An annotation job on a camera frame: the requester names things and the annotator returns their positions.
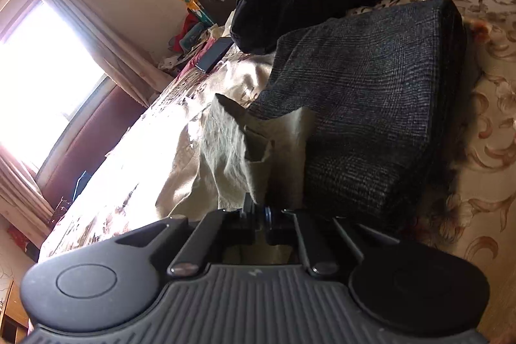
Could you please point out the wooden cabinet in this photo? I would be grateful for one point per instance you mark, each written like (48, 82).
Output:
(10, 315)

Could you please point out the olive green pants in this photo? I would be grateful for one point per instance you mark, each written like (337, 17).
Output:
(229, 150)

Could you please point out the nightstand clutter pile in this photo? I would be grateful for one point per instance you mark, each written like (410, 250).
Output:
(183, 45)

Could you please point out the beige curtain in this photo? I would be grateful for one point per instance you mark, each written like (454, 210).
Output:
(100, 41)
(20, 187)

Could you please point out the blue board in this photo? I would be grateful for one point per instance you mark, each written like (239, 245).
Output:
(80, 185)

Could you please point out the floral satin bedspread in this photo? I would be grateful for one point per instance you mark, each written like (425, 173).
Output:
(496, 106)

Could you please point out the black flat tablet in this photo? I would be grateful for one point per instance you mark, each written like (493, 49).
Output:
(213, 56)

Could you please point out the window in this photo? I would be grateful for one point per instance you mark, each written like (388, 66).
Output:
(40, 78)

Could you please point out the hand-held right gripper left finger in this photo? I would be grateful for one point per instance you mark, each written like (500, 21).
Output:
(258, 221)

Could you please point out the dark grey folded pants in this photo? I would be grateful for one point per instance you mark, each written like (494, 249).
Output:
(363, 86)

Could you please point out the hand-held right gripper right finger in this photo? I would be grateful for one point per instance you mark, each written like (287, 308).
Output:
(269, 218)

